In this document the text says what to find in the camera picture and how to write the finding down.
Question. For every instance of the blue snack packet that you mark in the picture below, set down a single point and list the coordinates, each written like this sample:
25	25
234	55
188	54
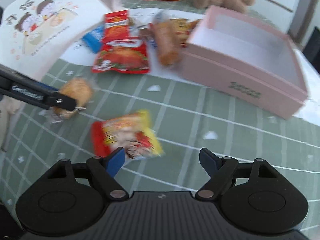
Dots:
94	38

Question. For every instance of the long sausage bread packet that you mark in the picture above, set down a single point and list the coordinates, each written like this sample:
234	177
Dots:
168	46

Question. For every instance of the red chicken snack packet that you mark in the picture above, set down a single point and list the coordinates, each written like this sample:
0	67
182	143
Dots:
128	56

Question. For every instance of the red yellow snack packet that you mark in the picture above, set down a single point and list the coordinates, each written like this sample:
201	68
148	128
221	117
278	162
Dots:
132	132

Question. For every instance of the red dark sausage packet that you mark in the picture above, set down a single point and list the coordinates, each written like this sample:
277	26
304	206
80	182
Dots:
146	33

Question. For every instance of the white cartoon printed bag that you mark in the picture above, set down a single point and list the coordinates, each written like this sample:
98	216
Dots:
35	33

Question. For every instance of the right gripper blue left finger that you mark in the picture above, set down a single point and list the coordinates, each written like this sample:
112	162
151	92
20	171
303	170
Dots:
115	161

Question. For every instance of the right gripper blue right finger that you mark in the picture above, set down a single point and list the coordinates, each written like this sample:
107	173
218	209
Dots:
210	162

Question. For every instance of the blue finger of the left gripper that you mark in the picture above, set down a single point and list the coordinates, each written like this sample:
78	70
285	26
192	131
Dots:
46	88
61	101

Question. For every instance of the pink cardboard box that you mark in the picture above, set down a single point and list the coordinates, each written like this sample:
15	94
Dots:
246	58

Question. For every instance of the yellow small bread packet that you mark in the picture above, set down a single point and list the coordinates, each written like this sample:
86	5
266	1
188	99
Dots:
79	88

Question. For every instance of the red cracker snack packet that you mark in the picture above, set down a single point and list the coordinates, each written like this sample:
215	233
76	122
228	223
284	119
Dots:
116	26

